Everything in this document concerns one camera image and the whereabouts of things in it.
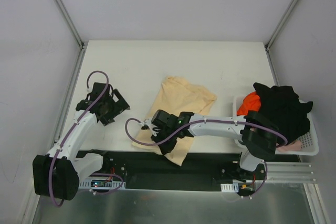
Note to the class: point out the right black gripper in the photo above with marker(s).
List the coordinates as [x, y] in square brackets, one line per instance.
[163, 137]

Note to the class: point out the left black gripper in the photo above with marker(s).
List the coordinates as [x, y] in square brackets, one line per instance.
[119, 99]

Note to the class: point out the cream yellow t shirt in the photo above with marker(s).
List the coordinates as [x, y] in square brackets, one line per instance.
[177, 95]

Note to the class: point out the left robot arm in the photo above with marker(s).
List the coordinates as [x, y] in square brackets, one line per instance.
[60, 171]

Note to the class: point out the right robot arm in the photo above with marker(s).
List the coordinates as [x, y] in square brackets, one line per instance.
[254, 131]

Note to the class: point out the orange t shirt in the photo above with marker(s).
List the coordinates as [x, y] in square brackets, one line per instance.
[251, 102]

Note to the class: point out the black t shirt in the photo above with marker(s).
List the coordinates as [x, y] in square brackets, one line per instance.
[282, 106]

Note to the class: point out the pink garment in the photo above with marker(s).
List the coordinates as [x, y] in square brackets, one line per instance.
[294, 146]

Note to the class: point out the white laundry basket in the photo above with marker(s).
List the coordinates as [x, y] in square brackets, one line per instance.
[309, 141]

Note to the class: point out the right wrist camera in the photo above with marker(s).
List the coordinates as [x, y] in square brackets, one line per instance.
[146, 124]

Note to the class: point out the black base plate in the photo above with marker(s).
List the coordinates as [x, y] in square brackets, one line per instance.
[199, 172]

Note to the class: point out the left white cable duct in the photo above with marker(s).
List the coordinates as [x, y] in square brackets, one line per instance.
[101, 184]

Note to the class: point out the white cable duct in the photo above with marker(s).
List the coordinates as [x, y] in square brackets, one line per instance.
[101, 184]
[230, 188]

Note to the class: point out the right white cable duct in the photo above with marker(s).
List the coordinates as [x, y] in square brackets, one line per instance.
[230, 188]

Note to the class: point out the left aluminium frame post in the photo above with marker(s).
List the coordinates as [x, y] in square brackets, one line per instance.
[70, 24]

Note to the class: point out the aluminium frame post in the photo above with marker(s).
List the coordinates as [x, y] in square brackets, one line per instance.
[70, 24]
[283, 20]

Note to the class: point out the right aluminium frame post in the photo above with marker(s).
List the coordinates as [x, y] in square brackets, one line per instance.
[283, 20]

